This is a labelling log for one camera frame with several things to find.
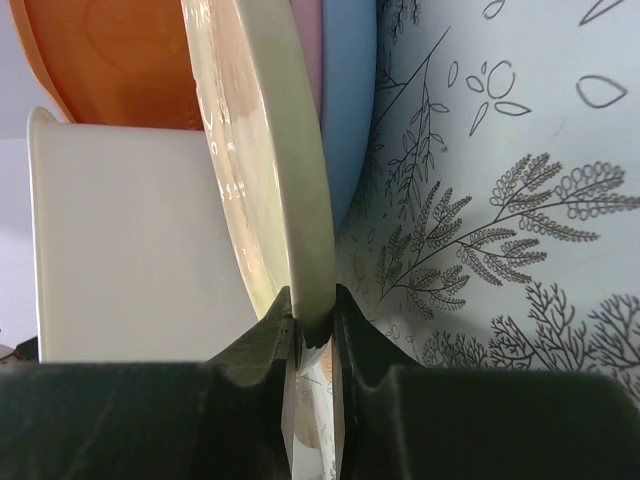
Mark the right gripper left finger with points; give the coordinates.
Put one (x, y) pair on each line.
(224, 418)

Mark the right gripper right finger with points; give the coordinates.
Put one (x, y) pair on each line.
(395, 419)

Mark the cream plate with sprig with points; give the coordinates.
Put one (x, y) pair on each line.
(265, 143)

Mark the white plastic bin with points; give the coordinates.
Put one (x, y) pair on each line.
(133, 259)

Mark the orange plastic bin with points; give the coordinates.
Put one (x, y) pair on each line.
(122, 63)

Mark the floral table mat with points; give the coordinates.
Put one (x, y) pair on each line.
(495, 224)

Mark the blue plate under cream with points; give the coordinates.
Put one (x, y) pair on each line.
(350, 49)

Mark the pink plate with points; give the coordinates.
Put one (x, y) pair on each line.
(308, 15)

